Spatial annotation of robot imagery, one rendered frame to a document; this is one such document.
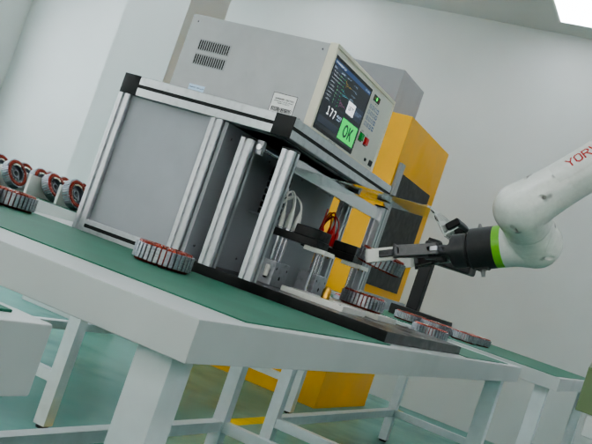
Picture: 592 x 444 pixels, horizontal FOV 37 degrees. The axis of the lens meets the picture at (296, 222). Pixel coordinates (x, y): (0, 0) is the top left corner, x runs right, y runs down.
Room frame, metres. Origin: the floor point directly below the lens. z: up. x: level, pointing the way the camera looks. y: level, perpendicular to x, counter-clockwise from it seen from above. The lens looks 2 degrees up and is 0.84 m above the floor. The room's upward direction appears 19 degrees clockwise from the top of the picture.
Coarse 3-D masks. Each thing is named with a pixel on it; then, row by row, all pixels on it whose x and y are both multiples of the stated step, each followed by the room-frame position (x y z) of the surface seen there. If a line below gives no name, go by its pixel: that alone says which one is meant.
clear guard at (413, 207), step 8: (344, 184) 2.21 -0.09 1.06; (352, 184) 2.17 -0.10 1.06; (352, 192) 2.34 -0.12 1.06; (360, 192) 2.27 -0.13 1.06; (368, 192) 2.20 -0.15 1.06; (376, 192) 2.14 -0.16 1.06; (376, 200) 2.33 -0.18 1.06; (384, 200) 2.26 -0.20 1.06; (392, 200) 2.20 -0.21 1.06; (400, 200) 2.14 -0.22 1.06; (408, 200) 2.11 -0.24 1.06; (400, 208) 2.33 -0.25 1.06; (408, 208) 2.26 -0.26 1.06; (416, 208) 2.19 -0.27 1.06; (424, 208) 2.13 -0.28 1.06; (432, 208) 2.08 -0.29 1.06; (424, 216) 2.32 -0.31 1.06; (432, 216) 2.25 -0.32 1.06; (440, 216) 2.14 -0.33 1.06; (440, 224) 2.08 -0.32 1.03; (448, 232) 2.13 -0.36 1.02
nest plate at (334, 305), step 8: (280, 288) 1.90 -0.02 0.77; (288, 288) 1.90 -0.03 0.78; (296, 288) 1.97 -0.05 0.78; (304, 296) 1.88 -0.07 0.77; (312, 296) 1.87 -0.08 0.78; (320, 296) 1.99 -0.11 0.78; (328, 304) 1.85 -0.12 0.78; (336, 304) 1.85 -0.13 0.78; (344, 312) 1.86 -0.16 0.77; (352, 312) 1.90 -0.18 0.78; (360, 312) 1.94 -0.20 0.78
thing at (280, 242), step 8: (280, 232) 1.97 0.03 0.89; (288, 232) 1.96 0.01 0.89; (296, 232) 1.95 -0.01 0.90; (304, 232) 1.95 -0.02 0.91; (312, 232) 1.94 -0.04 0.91; (320, 232) 1.93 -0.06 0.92; (280, 240) 2.00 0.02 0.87; (296, 240) 1.95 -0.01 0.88; (304, 240) 1.94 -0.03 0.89; (312, 240) 1.93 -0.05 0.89; (320, 240) 1.94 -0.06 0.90; (328, 240) 1.98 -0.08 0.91; (272, 248) 1.98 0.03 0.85; (280, 248) 2.00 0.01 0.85; (304, 248) 1.94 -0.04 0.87; (312, 248) 1.94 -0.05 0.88; (320, 248) 1.95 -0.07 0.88; (328, 248) 1.99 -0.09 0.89; (272, 256) 1.98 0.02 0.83; (280, 256) 2.02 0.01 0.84; (328, 256) 1.94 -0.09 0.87
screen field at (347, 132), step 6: (342, 126) 2.06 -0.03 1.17; (348, 126) 2.09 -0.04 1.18; (354, 126) 2.13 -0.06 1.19; (342, 132) 2.07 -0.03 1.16; (348, 132) 2.11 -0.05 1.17; (354, 132) 2.14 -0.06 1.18; (342, 138) 2.09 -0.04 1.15; (348, 138) 2.12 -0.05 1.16; (354, 138) 2.15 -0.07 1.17; (348, 144) 2.13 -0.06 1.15
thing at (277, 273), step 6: (264, 258) 1.97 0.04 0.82; (264, 264) 1.97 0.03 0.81; (270, 264) 1.96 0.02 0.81; (276, 264) 1.96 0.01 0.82; (282, 264) 1.98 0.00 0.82; (270, 270) 1.96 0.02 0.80; (276, 270) 1.97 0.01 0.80; (282, 270) 1.99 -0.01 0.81; (288, 270) 2.02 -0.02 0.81; (258, 276) 1.97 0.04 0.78; (270, 276) 1.96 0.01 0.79; (276, 276) 1.97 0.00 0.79; (282, 276) 2.00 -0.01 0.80; (264, 282) 1.96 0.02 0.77; (270, 282) 1.96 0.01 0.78; (276, 282) 1.98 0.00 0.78; (282, 282) 2.01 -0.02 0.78
